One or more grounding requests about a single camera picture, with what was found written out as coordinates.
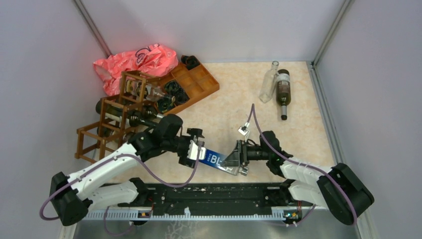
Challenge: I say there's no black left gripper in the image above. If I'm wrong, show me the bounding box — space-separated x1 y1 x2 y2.
163 128 204 167

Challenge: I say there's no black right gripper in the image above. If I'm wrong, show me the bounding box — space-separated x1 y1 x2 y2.
221 139 270 166

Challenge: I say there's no blue liquid square bottle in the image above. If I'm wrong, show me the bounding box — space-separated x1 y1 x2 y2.
200 149 248 176

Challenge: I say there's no green wine bottle silver foil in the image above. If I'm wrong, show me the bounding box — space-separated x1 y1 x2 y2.
142 105 164 120

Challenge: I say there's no clear glass bottle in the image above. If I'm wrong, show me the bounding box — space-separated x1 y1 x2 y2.
259 61 279 103

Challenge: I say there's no green wine bottle black neck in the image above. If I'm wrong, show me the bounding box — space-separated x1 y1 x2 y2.
105 104 156 127

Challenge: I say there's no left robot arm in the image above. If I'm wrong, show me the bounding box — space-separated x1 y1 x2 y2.
39 114 206 226

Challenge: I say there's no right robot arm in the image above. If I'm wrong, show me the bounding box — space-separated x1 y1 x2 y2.
221 130 375 225

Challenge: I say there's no brown wooden wine rack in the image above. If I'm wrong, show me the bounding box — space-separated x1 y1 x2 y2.
75 71 159 163

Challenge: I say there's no dark wine bottle lying down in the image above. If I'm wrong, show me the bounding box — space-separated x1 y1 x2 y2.
275 69 291 120

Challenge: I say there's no rolled dark blue sock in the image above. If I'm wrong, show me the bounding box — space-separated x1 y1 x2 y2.
156 99 175 114

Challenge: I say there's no wooden compartment tray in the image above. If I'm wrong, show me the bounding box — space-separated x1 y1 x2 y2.
159 60 219 114

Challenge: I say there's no rolled black sock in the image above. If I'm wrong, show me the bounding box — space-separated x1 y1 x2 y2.
164 80 190 106

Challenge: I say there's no rolled dark sock far corner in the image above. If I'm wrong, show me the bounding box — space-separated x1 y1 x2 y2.
181 55 200 70

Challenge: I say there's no pink plastic bag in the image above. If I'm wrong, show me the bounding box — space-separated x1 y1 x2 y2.
93 43 179 96

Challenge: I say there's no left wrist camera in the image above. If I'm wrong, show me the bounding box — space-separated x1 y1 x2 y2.
187 140 207 160

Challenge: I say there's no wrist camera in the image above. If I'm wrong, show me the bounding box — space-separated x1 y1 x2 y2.
238 122 250 137
187 140 207 160

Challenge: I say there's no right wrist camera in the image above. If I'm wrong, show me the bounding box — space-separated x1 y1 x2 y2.
238 122 250 137

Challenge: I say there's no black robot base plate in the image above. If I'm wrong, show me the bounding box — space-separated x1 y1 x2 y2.
119 183 298 216

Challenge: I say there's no white cable duct strip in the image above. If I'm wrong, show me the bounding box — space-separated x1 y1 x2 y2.
83 208 286 221

